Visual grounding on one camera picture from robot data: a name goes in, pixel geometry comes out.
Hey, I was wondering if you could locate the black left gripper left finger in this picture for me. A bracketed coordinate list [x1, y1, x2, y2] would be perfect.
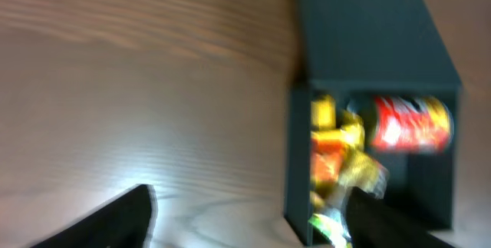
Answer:
[31, 184, 157, 248]

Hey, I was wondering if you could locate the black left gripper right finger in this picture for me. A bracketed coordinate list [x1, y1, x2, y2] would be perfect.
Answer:
[344, 187, 453, 248]

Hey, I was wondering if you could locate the green silver snack packet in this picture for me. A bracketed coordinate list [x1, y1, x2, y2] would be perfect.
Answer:
[308, 207, 352, 248]

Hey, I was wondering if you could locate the small yellow snack packet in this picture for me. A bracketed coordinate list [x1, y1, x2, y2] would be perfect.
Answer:
[338, 111, 389, 199]

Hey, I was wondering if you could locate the red Pringles can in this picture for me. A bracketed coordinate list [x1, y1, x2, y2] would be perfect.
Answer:
[347, 95, 454, 154]

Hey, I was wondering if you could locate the yellow Lemond biscuit packet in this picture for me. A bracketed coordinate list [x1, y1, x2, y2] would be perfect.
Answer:
[311, 94, 336, 131]

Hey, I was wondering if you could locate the black gift box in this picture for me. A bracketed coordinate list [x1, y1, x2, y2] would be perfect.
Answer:
[283, 0, 462, 246]

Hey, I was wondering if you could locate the large yellow snack packet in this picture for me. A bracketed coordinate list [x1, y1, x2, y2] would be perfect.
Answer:
[310, 130, 346, 210]

